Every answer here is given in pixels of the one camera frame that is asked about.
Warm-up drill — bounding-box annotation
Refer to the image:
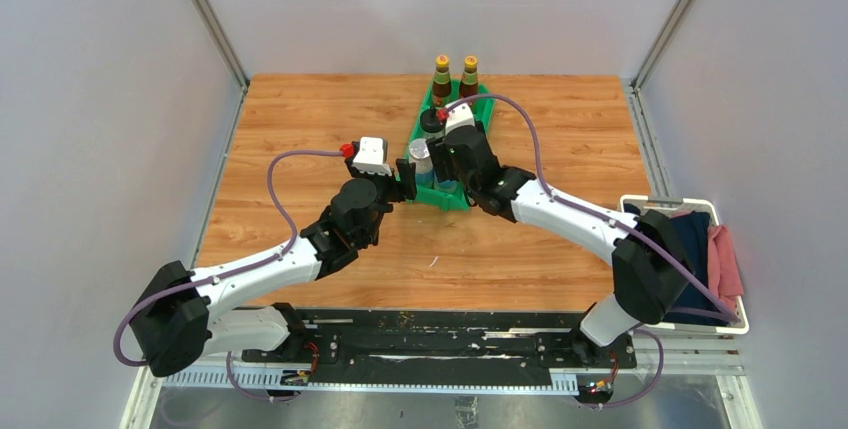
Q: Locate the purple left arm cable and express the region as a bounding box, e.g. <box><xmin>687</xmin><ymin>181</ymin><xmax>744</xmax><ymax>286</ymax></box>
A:
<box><xmin>113</xmin><ymin>149</ymin><xmax>346</xmax><ymax>403</ymax></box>

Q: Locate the black cap salt jar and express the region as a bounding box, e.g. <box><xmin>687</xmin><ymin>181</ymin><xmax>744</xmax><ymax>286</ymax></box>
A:
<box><xmin>419</xmin><ymin>107</ymin><xmax>444</xmax><ymax>140</ymax></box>

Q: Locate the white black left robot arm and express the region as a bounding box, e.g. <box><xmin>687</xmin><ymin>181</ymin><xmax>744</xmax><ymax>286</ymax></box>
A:
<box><xmin>113</xmin><ymin>138</ymin><xmax>417</xmax><ymax>377</ymax></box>

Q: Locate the silver lid blue label jar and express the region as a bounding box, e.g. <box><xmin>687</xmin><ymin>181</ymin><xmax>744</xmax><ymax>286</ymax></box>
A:
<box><xmin>433</xmin><ymin>179</ymin><xmax>458</xmax><ymax>194</ymax></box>

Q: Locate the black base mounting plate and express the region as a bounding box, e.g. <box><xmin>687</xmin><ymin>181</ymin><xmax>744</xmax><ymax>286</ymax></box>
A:
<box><xmin>240</xmin><ymin>308</ymin><xmax>637</xmax><ymax>388</ymax></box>

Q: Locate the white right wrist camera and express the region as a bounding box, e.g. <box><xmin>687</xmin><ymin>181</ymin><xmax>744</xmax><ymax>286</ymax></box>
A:
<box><xmin>436</xmin><ymin>104</ymin><xmax>476</xmax><ymax>135</ymax></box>

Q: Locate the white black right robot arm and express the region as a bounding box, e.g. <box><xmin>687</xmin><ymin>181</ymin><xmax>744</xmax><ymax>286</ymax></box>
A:
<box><xmin>428</xmin><ymin>126</ymin><xmax>695</xmax><ymax>367</ymax></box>

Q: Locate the green plastic triple bin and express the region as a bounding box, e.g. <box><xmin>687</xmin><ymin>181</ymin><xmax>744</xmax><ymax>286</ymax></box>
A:
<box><xmin>405</xmin><ymin>79</ymin><xmax>495</xmax><ymax>211</ymax></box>

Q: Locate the white plastic basket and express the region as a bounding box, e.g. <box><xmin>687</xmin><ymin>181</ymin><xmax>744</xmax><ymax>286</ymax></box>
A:
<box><xmin>618</xmin><ymin>194</ymin><xmax>749</xmax><ymax>335</ymax></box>

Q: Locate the yellow cap sauce bottle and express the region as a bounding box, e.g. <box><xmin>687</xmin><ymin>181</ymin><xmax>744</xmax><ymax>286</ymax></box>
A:
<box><xmin>430</xmin><ymin>54</ymin><xmax>453</xmax><ymax>107</ymax></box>
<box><xmin>458</xmin><ymin>55</ymin><xmax>479</xmax><ymax>98</ymax></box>

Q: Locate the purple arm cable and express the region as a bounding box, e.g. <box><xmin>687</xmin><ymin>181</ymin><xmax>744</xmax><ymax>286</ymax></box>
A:
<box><xmin>447</xmin><ymin>93</ymin><xmax>740</xmax><ymax>411</ymax></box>
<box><xmin>113</xmin><ymin>149</ymin><xmax>346</xmax><ymax>403</ymax></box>

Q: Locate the silver lid spice jar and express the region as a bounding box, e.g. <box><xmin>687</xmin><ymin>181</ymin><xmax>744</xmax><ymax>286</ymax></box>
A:
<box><xmin>407</xmin><ymin>138</ymin><xmax>434</xmax><ymax>188</ymax></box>

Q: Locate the right aluminium corner post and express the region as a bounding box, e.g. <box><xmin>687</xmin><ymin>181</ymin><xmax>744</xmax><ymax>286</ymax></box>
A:
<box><xmin>631</xmin><ymin>0</ymin><xmax>696</xmax><ymax>92</ymax></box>

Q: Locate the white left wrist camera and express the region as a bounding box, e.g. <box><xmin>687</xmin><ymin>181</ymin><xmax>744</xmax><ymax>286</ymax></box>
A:
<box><xmin>339</xmin><ymin>136</ymin><xmax>394</xmax><ymax>178</ymax></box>

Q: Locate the pink cloth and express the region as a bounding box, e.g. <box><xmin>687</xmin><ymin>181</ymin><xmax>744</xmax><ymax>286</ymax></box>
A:
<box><xmin>707</xmin><ymin>225</ymin><xmax>744</xmax><ymax>313</ymax></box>

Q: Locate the aluminium corner frame post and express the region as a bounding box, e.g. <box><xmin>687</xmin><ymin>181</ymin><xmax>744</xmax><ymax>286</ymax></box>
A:
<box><xmin>191</xmin><ymin>0</ymin><xmax>250</xmax><ymax>94</ymax></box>

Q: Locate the dark blue cloth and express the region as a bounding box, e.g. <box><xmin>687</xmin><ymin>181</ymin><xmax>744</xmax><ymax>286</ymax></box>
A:
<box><xmin>663</xmin><ymin>212</ymin><xmax>729</xmax><ymax>327</ymax></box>

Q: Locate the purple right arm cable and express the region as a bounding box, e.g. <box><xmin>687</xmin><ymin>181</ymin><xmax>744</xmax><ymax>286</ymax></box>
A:
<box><xmin>447</xmin><ymin>93</ymin><xmax>740</xmax><ymax>411</ymax></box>

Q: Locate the aluminium front rail frame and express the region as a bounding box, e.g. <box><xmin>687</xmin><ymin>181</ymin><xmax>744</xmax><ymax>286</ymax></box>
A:
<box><xmin>121</xmin><ymin>309</ymin><xmax>763</xmax><ymax>428</ymax></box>

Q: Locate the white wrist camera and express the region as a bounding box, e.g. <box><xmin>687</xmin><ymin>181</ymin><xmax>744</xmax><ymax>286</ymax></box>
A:
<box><xmin>339</xmin><ymin>136</ymin><xmax>394</xmax><ymax>178</ymax></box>
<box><xmin>436</xmin><ymin>104</ymin><xmax>476</xmax><ymax>135</ymax></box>

